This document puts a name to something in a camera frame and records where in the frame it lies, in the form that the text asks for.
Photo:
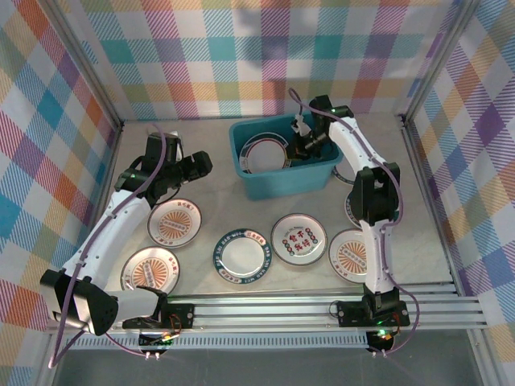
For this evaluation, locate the round black electronics board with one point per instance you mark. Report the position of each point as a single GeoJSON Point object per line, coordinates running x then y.
{"type": "Point", "coordinates": [155, 342]}
{"type": "Point", "coordinates": [381, 342]}

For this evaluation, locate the white plate teal red rings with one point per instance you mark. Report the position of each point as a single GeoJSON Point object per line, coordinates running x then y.
{"type": "Point", "coordinates": [350, 211]}
{"type": "Point", "coordinates": [265, 154]}

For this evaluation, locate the plate with orange sunburst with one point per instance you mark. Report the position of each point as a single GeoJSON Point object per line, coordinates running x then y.
{"type": "Point", "coordinates": [149, 271]}
{"type": "Point", "coordinates": [175, 223]}
{"type": "Point", "coordinates": [346, 257]}

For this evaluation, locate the aluminium frame post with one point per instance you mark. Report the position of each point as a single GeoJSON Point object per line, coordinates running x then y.
{"type": "Point", "coordinates": [436, 60]}
{"type": "Point", "coordinates": [85, 64]}

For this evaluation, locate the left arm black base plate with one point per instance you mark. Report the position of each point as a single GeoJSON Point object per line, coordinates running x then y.
{"type": "Point", "coordinates": [183, 313]}

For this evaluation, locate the aluminium mounting rail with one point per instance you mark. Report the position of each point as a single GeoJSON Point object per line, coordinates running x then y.
{"type": "Point", "coordinates": [261, 313]}

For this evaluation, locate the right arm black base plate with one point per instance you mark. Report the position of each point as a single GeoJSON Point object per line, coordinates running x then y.
{"type": "Point", "coordinates": [350, 313]}

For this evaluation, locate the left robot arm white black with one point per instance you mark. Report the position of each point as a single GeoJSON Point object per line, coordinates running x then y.
{"type": "Point", "coordinates": [100, 241]}

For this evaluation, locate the plate with red characters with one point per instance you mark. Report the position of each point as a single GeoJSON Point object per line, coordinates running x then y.
{"type": "Point", "coordinates": [297, 241]}

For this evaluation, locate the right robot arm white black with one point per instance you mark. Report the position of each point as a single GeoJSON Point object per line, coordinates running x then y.
{"type": "Point", "coordinates": [378, 257]}

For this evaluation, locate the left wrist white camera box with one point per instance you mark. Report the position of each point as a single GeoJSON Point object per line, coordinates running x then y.
{"type": "Point", "coordinates": [179, 140]}

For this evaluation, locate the teal plastic bin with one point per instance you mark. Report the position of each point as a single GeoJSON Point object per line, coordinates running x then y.
{"type": "Point", "coordinates": [281, 183]}

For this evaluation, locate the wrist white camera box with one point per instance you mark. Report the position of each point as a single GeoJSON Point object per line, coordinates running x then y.
{"type": "Point", "coordinates": [301, 122]}
{"type": "Point", "coordinates": [179, 140]}

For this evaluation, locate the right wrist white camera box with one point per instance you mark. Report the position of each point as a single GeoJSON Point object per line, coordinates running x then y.
{"type": "Point", "coordinates": [301, 122]}

